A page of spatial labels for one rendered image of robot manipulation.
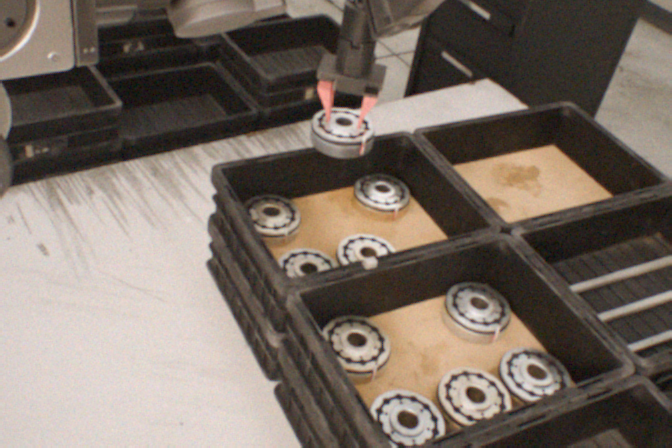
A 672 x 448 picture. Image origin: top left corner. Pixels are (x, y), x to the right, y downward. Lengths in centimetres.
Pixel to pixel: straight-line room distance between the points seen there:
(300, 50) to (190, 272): 131
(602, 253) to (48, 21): 113
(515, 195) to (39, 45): 111
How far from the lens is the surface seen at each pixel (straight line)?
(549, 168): 169
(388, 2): 110
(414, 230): 141
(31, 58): 63
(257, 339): 130
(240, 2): 68
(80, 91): 232
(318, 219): 139
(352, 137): 126
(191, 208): 158
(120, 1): 63
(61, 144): 208
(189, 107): 247
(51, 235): 153
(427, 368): 120
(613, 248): 154
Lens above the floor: 172
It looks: 38 degrees down
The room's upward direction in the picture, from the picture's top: 11 degrees clockwise
